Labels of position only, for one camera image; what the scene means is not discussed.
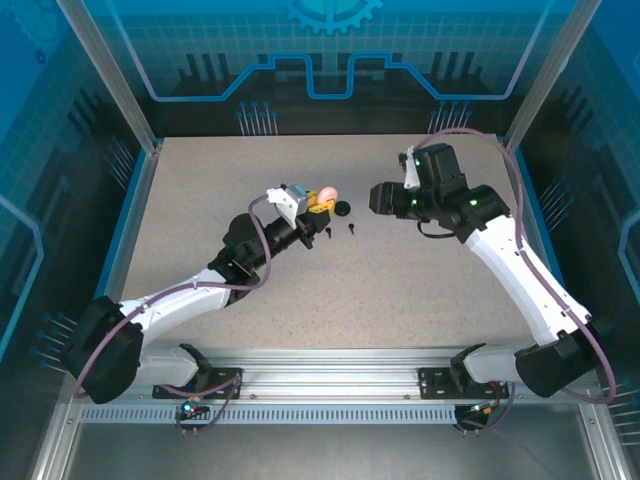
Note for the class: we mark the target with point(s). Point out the pink earbud charging case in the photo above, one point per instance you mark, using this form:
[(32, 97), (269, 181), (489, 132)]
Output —
[(328, 192)]

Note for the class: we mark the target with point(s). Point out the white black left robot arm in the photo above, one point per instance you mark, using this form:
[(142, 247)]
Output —
[(175, 300)]

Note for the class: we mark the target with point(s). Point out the small LED circuit board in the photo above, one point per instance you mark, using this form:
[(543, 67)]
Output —
[(190, 410), (481, 410)]

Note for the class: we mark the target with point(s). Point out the grey metal sheet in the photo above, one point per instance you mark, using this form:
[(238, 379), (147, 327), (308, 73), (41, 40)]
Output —
[(325, 455)]

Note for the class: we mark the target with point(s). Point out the aluminium mounting rail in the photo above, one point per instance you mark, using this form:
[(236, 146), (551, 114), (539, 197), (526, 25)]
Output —
[(325, 370)]

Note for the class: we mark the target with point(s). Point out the aluminium frame post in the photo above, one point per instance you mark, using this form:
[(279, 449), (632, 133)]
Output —
[(547, 80), (116, 80)]

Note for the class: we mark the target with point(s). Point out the aluminium side rail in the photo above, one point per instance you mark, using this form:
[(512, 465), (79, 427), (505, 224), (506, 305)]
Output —
[(52, 450), (605, 445)]

